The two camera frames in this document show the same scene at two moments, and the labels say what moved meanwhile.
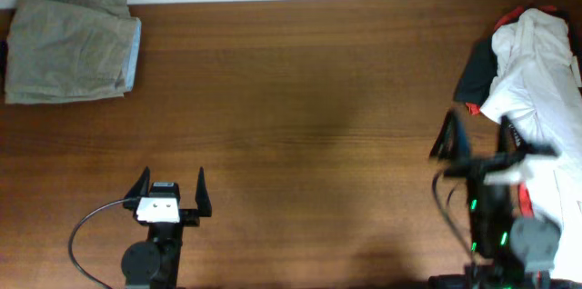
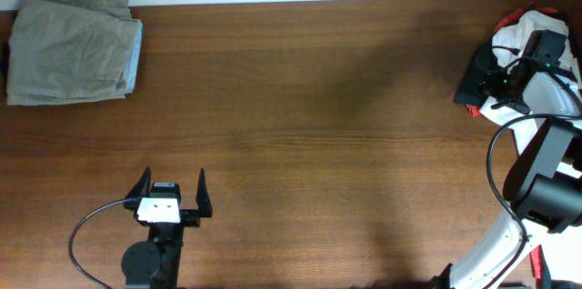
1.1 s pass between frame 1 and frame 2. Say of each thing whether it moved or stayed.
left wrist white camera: stayed
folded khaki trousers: stayed
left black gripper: stayed
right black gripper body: moved
